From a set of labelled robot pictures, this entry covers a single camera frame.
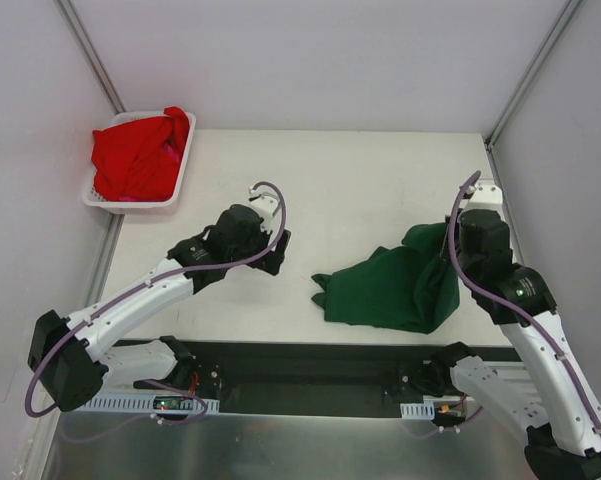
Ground green t shirt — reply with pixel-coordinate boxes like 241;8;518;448
311;222;460;335

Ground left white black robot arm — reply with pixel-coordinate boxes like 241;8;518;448
24;195;290;418

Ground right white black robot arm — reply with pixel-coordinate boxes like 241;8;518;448
410;209;601;479

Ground red t shirt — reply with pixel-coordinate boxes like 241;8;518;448
91;106;190;202

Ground white plastic basket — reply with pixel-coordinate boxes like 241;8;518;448
82;110;196;214

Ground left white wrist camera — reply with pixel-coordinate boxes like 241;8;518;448
247;186;280;234

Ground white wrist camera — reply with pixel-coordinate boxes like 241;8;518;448
463;180;504;217
247;186;280;234

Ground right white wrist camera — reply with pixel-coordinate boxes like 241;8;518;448
463;180;504;217

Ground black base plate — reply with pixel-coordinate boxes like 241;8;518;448
132;340;526;416

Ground aluminium rail beam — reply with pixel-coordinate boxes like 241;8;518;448
488;362;531;383

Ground right slotted cable duct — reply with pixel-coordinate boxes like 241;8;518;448
400;401;436;421

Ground slotted cable duct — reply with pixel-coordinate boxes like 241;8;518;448
400;401;436;421
78;393;220;416

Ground left slotted cable duct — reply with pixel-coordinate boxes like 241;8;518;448
78;393;220;416

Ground right aluminium frame post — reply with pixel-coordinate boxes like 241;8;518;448
484;0;586;152

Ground aluminium frame post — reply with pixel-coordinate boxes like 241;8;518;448
53;0;126;114
484;0;586;152

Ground left aluminium frame post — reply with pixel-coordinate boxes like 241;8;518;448
53;0;126;114

